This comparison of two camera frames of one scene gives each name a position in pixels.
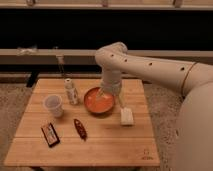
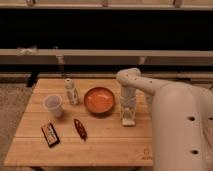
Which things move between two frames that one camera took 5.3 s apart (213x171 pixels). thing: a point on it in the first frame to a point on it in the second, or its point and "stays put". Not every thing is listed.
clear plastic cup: [54, 104] stays put
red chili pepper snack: [80, 129] stays put
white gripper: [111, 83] to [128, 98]
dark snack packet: [50, 135] stays put
